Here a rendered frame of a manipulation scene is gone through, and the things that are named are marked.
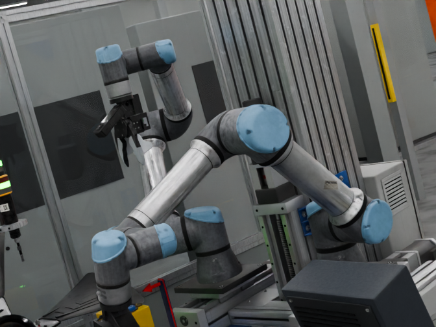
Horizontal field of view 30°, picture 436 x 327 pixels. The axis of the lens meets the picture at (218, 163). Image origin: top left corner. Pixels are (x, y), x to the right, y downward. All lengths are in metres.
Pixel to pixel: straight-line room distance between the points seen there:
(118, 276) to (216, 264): 0.87
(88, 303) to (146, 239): 0.35
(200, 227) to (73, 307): 0.65
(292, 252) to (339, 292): 0.92
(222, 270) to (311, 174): 0.67
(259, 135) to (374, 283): 0.53
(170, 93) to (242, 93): 0.24
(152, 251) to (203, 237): 0.80
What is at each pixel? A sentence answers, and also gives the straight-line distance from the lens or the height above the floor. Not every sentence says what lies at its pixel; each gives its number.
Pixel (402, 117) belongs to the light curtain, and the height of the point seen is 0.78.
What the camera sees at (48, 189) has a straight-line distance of 2.81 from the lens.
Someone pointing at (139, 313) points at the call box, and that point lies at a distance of 2.42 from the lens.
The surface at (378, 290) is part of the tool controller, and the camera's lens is 1.53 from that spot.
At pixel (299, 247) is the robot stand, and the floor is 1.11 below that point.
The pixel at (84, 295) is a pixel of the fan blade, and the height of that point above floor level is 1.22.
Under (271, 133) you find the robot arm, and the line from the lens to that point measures 1.93.
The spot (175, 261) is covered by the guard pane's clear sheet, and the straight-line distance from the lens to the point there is 3.08.
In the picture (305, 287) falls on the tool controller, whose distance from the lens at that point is 1.65.
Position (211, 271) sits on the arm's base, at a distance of 2.60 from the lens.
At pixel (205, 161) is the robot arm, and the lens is 2.01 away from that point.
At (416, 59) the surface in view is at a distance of 9.66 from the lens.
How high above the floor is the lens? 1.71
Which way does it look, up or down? 7 degrees down
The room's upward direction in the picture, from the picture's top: 15 degrees counter-clockwise
